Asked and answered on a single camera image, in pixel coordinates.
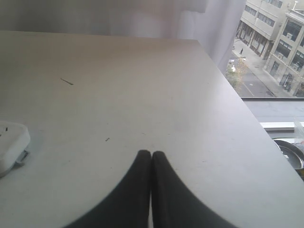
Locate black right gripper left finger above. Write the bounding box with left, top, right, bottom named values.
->
left=67, top=150, right=152, bottom=228

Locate white five-socket power strip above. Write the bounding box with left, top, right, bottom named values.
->
left=0, top=121, right=30, bottom=178

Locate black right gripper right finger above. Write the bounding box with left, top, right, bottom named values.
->
left=151, top=151, right=235, bottom=228

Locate white sheer curtain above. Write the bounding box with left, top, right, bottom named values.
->
left=0, top=0, right=246, bottom=71

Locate round metal pan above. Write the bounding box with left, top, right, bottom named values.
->
left=274, top=139, right=304, bottom=172

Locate beige building outside window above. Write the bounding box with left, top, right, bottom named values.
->
left=233, top=0, right=304, bottom=98

